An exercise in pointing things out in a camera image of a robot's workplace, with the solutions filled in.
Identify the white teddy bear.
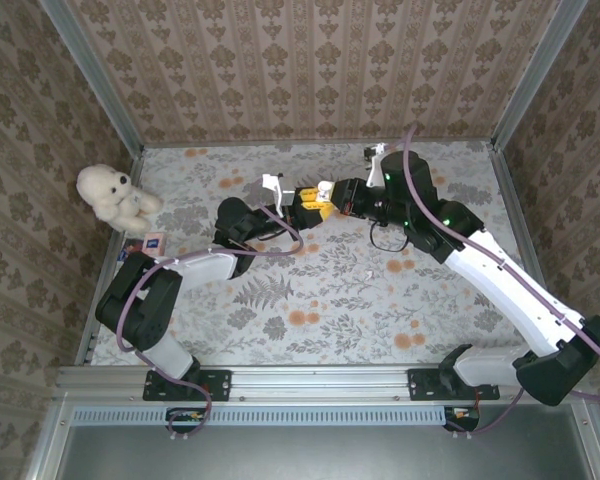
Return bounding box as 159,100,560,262
75,163,164,234

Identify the grey metal sheet panel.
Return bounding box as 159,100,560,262
54,423,599,480

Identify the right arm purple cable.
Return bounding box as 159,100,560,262
402,124,600,436

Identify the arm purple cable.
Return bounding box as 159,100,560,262
402,124,600,436
115,202,306,444

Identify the aluminium table back rail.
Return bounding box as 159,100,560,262
140,137,496,150

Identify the aluminium table side rail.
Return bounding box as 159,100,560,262
74,147,146,369
487,142,571,364

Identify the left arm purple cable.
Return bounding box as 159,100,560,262
115,202,306,444

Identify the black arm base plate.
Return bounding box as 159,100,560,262
143,368,232,402
407,368,501,401

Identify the aluminium mounting rail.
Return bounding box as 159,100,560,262
54,363,589,401

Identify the aluminium frame corner post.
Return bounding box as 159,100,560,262
38,0,146,157
489,0,591,151

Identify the small circuit board with wires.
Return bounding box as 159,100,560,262
443,405,482,432
165,407,207,434

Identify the slotted grey cable duct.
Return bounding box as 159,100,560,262
72,405,481,426

